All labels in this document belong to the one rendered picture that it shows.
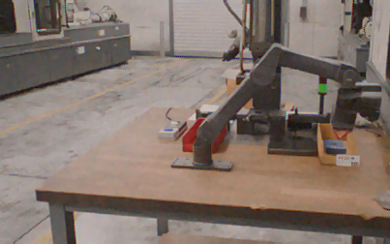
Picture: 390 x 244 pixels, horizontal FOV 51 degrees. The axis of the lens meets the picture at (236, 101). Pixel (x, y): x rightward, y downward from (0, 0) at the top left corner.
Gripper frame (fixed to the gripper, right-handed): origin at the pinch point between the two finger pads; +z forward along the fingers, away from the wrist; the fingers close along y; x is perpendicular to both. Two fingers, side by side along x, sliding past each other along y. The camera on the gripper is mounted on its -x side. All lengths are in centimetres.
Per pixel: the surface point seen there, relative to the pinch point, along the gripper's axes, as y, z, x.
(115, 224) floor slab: 23, 137, 128
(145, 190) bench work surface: -33, -9, 56
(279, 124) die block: 16.8, 16.9, 21.2
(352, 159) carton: -7.3, 3.8, -4.5
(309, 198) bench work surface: -30.3, -7.7, 9.8
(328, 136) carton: 13.1, 17.4, 1.8
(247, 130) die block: 14.8, 19.7, 34.1
